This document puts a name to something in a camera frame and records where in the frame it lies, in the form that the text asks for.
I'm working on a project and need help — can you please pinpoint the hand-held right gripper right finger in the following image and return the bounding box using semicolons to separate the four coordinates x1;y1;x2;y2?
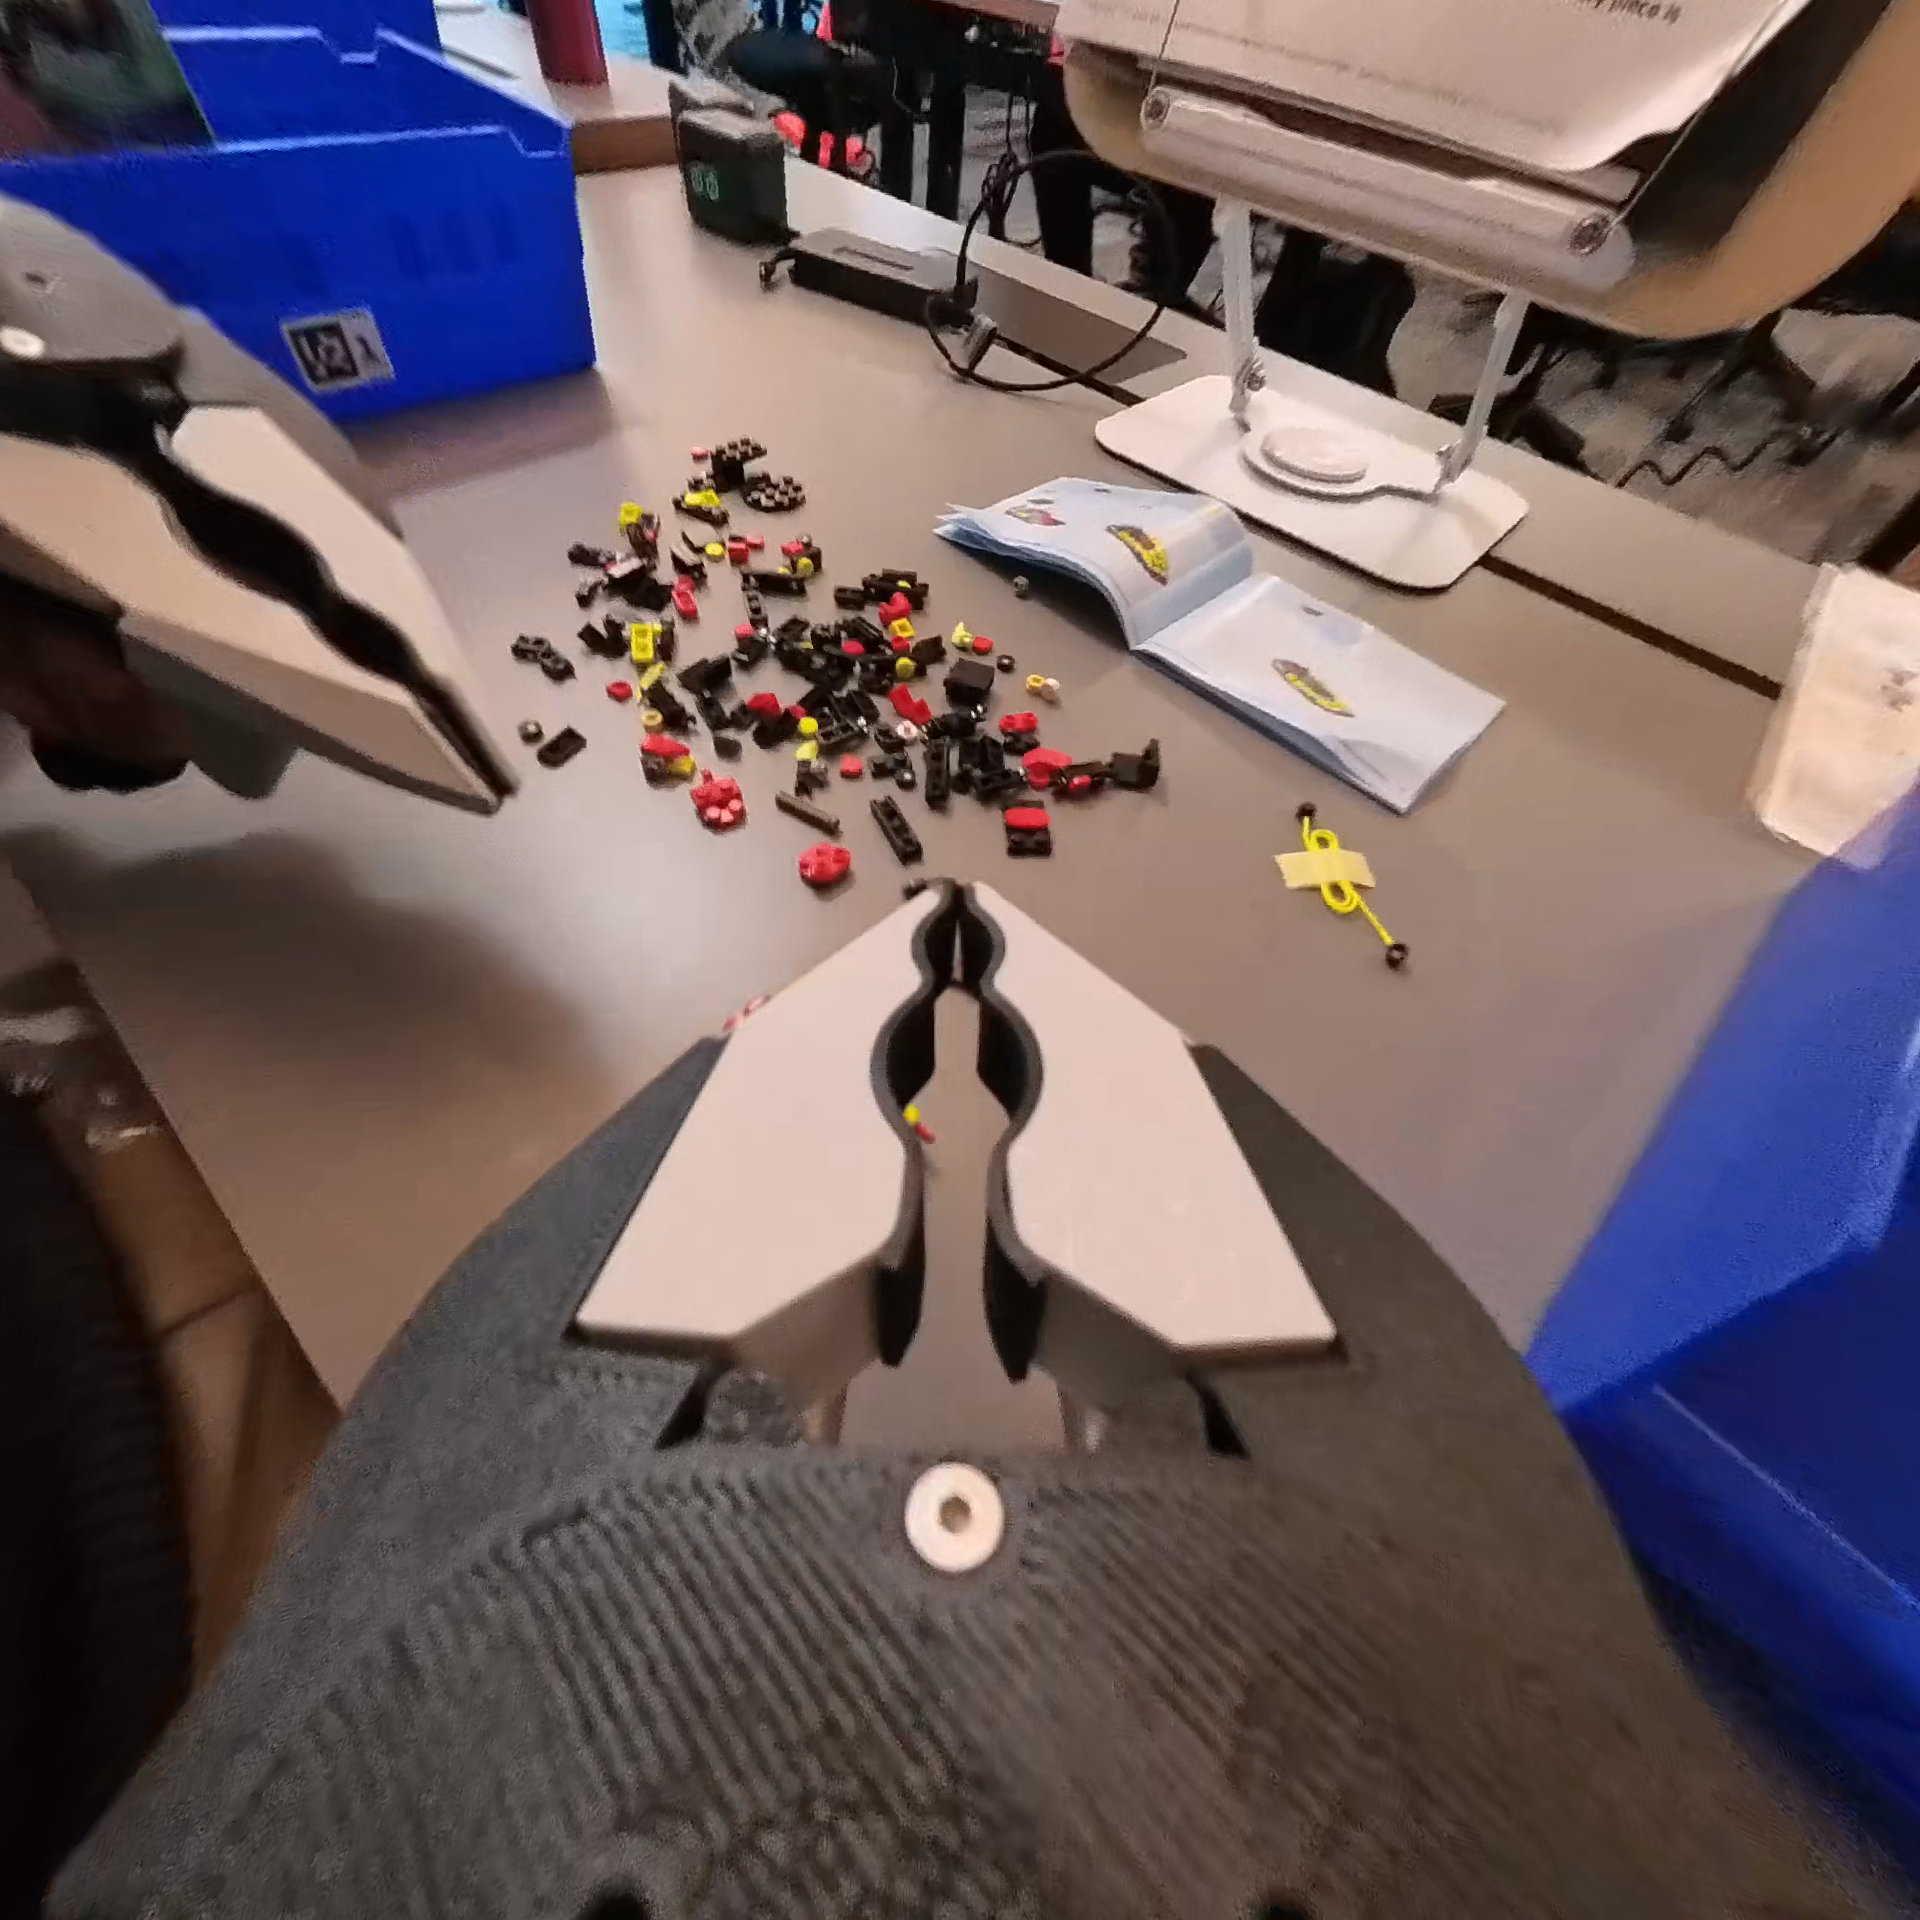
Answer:
959;883;1338;1374

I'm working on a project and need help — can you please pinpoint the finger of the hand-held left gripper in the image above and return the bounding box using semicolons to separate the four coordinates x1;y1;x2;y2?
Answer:
0;432;504;820
153;404;521;792

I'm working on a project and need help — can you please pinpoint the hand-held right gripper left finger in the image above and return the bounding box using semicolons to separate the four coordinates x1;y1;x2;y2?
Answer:
573;883;962;1374

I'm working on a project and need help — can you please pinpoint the red yellow black lego model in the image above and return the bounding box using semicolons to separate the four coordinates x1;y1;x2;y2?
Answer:
723;989;943;1150

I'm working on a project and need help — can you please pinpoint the pile of lego pieces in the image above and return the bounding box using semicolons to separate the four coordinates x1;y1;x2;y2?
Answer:
510;435;1162;902

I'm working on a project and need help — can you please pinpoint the lego instruction booklet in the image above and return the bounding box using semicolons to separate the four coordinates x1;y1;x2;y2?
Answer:
931;478;1506;816

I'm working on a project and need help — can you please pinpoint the printed cardboard box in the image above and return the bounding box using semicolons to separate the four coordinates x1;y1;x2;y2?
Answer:
0;0;215;152

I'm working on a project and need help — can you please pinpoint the blue plastic bin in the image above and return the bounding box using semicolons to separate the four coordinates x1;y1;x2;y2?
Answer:
151;0;440;64
0;28;599;426
1527;808;1920;1818

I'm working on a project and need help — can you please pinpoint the black cube charger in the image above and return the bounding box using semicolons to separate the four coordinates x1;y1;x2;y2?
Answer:
674;108;792;244

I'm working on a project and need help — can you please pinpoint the black flat device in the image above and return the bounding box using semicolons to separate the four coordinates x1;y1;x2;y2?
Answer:
767;223;979;326

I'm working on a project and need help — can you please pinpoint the white desk stand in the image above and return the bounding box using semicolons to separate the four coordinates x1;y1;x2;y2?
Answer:
1095;82;1641;591

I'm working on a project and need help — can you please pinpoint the silver foil sheet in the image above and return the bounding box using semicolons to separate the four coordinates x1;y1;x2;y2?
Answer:
1746;562;1920;856

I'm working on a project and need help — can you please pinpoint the beige board with papers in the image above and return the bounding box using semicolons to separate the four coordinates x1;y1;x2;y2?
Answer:
1049;0;1920;340

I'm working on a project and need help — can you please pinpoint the yellow cord with black ends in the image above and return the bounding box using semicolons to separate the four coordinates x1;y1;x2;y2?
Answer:
1294;804;1411;970

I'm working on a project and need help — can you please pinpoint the flat black box with cable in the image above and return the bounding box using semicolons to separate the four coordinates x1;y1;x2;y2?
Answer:
914;151;1175;396

